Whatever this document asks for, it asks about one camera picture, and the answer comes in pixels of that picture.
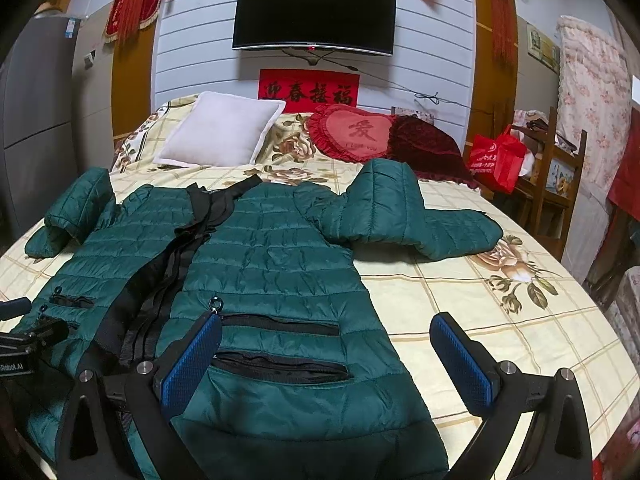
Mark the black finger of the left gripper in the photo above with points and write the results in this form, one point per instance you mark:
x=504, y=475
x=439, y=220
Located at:
x=24, y=346

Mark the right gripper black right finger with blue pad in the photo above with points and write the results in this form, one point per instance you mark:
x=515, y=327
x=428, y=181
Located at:
x=557, y=442

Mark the red heart-shaped cushion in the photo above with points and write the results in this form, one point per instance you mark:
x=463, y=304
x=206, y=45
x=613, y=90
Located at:
x=349, y=134

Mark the red shopping bag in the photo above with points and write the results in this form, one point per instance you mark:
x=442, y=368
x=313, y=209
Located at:
x=496, y=162

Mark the floral pink quilt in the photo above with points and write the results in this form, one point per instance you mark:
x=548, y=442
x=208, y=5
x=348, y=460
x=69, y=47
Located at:
x=594, y=97

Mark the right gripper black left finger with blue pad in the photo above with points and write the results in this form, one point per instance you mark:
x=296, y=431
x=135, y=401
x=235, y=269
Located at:
x=92, y=443

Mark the black wall television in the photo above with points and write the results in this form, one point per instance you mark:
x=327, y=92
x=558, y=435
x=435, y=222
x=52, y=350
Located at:
x=366, y=26

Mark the red Chinese knot decoration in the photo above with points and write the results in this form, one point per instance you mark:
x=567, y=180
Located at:
x=503, y=31

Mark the dark red velvet cushion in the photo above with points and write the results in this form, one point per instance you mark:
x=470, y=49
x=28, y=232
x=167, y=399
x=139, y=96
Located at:
x=428, y=151

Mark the white square pillow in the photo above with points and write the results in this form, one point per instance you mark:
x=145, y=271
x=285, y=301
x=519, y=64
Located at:
x=221, y=130

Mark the dark green puffer jacket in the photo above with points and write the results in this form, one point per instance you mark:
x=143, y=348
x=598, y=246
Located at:
x=306, y=383

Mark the grey refrigerator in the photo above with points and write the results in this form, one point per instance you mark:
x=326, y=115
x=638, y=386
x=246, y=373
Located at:
x=38, y=159

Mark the wooden chair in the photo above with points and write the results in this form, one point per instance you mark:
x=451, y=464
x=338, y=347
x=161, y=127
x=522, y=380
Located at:
x=549, y=194

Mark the red calligraphy banner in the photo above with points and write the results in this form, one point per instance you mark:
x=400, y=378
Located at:
x=304, y=90

